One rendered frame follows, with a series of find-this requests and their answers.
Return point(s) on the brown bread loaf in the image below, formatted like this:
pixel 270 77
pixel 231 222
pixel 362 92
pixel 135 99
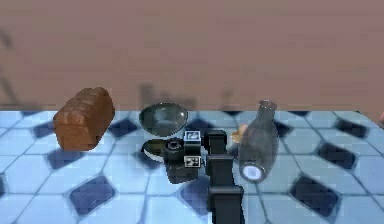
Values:
pixel 83 120

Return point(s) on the dark plate with white rim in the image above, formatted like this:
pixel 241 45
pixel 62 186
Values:
pixel 154 149

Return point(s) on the grey glass bottle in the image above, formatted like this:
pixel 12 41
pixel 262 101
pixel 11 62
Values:
pixel 258 143

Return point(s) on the tan potato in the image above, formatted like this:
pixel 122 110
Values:
pixel 239 134

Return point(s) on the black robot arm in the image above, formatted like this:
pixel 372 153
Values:
pixel 220 173

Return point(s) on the dark grey bowl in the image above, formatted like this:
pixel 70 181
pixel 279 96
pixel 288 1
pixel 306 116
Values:
pixel 163 118

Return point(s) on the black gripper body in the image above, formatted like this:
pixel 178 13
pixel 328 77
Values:
pixel 176 160

